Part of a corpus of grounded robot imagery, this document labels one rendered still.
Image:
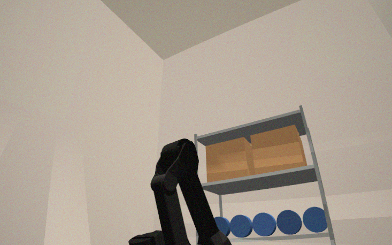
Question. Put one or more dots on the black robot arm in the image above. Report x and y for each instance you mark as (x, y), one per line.
(178, 164)

